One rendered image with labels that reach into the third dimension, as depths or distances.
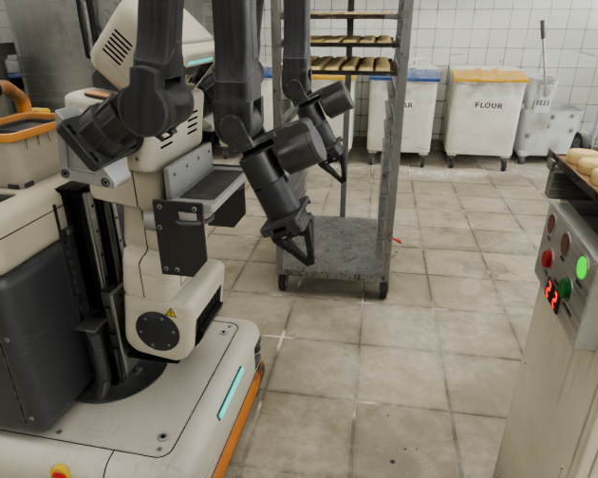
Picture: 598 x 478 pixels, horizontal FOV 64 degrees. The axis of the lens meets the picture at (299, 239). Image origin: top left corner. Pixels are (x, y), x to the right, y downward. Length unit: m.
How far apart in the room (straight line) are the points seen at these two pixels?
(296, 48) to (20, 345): 0.84
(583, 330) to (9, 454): 1.15
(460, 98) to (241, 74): 3.42
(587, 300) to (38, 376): 1.02
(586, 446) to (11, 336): 1.01
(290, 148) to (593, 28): 4.33
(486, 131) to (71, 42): 3.32
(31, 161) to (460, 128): 3.42
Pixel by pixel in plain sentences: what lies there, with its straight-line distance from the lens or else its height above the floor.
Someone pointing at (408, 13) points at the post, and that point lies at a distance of 1.78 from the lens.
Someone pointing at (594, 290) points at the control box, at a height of 0.80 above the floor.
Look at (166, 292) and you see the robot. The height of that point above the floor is 0.60.
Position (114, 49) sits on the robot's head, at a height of 1.08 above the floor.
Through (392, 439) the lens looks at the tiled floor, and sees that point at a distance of 1.55.
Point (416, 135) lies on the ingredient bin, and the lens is 4.06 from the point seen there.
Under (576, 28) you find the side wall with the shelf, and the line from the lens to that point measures 4.86.
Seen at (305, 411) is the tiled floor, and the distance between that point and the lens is 1.61.
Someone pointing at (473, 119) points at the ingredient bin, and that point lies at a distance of 4.08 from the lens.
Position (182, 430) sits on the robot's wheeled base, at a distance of 1.20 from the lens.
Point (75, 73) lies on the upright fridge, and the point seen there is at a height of 0.73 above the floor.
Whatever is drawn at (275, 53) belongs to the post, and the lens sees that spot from 1.82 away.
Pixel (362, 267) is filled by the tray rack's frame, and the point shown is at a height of 0.15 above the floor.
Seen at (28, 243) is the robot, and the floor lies 0.73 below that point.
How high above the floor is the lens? 1.13
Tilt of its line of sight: 25 degrees down
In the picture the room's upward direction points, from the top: straight up
